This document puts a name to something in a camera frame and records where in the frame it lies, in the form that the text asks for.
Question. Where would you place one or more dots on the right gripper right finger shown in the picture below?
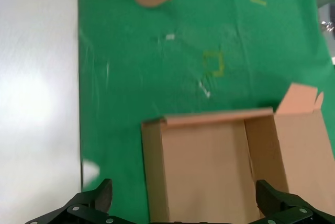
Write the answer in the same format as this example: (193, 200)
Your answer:
(282, 205)

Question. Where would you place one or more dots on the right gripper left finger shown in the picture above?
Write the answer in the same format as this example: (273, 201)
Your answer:
(86, 208)

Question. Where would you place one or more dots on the shiny metal fitting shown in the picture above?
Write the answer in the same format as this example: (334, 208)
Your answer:
(328, 26)

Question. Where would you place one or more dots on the green table cloth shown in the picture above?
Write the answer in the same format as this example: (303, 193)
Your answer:
(157, 64)

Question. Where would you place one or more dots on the yellow tape square mark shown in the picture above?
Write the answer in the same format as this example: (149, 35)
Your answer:
(220, 73)

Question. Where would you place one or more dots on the yellow tape strip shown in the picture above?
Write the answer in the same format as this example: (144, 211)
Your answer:
(258, 1)

